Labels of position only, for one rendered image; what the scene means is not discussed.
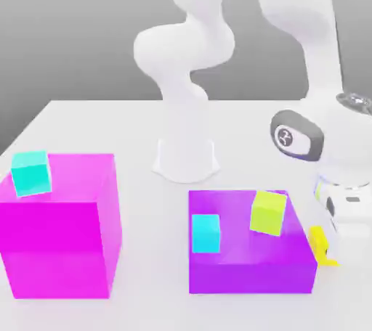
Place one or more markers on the small yellow cube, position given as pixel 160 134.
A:
pixel 316 241

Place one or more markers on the small cyan cube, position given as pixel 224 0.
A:
pixel 205 233

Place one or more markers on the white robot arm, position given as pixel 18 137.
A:
pixel 186 46

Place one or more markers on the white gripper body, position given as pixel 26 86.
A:
pixel 353 235

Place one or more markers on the small teal cube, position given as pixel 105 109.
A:
pixel 30 178

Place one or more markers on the large magenta box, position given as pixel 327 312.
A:
pixel 52 246

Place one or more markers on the small lime cube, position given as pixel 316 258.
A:
pixel 267 216

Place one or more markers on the large purple box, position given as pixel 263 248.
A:
pixel 247 275

